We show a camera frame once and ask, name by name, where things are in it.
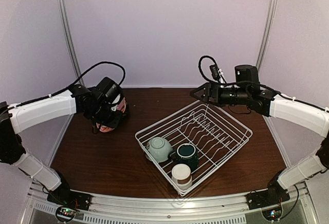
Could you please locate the white brown cup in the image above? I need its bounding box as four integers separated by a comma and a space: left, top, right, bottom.
171, 163, 192, 191

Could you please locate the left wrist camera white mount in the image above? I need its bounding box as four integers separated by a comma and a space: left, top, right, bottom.
111, 94, 122, 111

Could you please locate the pale green bowl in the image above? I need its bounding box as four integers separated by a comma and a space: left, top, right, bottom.
147, 137, 173, 163

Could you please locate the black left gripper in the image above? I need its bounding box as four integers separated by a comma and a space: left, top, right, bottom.
86, 99, 122, 127

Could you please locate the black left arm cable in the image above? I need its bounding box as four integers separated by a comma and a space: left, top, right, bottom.
46, 61, 126, 99

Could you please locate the pink white floral bowl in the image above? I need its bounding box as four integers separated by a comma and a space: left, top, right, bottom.
96, 123, 114, 133

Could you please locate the left aluminium frame post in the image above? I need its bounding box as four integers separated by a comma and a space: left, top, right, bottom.
53, 0, 86, 92

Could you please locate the dark green mug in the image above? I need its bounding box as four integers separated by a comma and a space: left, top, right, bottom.
168, 143, 198, 172

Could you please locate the white wire dish rack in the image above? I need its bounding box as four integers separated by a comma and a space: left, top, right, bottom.
135, 101, 252, 196

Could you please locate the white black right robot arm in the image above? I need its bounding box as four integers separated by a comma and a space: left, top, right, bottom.
190, 64, 328, 204

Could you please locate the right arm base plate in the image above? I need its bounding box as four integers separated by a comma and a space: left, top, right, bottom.
246, 190, 290, 210

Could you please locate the right aluminium frame post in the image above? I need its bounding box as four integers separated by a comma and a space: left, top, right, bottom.
248, 0, 280, 92

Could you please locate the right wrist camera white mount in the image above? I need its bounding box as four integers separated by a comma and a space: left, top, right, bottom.
209, 64, 225, 83

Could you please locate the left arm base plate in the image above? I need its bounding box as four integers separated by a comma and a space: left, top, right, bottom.
47, 188, 92, 211

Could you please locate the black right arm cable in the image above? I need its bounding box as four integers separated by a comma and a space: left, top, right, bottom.
197, 55, 227, 83

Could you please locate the right circuit board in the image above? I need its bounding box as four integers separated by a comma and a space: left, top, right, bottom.
262, 207, 283, 221

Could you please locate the circuit board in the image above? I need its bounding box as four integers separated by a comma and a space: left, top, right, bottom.
55, 206, 77, 222
262, 207, 283, 221

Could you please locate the left circuit board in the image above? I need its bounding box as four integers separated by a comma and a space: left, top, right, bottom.
55, 206, 77, 222

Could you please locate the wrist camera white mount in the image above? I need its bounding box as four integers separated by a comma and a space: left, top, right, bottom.
209, 64, 225, 83
111, 94, 122, 111

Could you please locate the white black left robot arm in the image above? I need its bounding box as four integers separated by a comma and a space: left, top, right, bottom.
1, 77, 128, 206

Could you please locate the aluminium frame post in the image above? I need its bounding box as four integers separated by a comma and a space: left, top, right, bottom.
53, 0, 86, 92
248, 0, 280, 92

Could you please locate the front aluminium rail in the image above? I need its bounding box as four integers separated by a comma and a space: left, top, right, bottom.
27, 180, 319, 224

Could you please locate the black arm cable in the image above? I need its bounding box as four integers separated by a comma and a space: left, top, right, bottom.
197, 55, 227, 83
46, 61, 126, 99

